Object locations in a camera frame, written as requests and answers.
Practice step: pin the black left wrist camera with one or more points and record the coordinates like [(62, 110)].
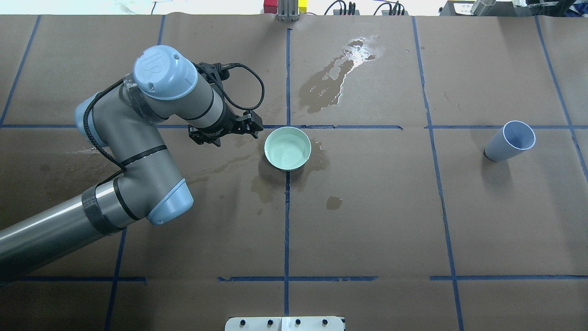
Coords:
[(215, 73)]

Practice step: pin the red toy block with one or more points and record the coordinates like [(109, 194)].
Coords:
[(270, 6)]

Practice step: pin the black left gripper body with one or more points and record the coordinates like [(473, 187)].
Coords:
[(224, 122)]

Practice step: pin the light blue plastic cup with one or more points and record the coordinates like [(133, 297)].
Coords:
[(514, 138)]

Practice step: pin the yellow toy block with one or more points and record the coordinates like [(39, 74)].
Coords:
[(302, 5)]

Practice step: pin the mint green bowl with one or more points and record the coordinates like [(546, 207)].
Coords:
[(287, 148)]

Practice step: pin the steel metal cup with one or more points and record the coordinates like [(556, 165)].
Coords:
[(482, 7)]

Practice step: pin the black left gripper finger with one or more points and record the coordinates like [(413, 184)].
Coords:
[(249, 121), (253, 132)]

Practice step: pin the brown paper table cover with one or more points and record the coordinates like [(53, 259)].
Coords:
[(397, 221)]

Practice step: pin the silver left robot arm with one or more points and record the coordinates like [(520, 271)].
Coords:
[(121, 123)]

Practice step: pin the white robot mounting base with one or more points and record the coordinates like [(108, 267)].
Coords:
[(286, 323)]

